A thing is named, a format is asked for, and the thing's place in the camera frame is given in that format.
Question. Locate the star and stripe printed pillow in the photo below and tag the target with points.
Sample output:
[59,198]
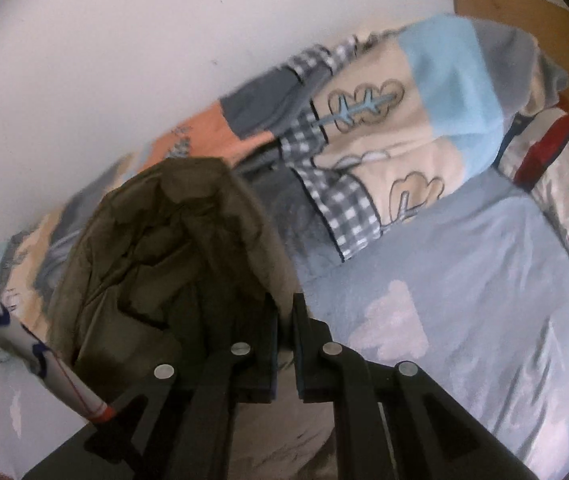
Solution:
[559,175]

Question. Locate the light blue cloud bed sheet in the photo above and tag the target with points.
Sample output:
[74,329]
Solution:
[439,270]

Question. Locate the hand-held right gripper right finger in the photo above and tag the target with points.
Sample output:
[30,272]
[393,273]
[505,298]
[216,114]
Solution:
[302,360]

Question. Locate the wooden headboard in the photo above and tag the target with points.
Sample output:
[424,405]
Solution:
[514,15]

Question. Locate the olive quilted hooded jacket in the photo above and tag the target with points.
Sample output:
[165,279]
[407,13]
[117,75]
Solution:
[164,260]

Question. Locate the patchwork printed quilt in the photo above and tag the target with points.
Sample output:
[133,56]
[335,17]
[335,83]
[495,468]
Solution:
[389,110]

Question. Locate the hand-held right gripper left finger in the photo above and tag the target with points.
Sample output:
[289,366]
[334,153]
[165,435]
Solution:
[269,360]

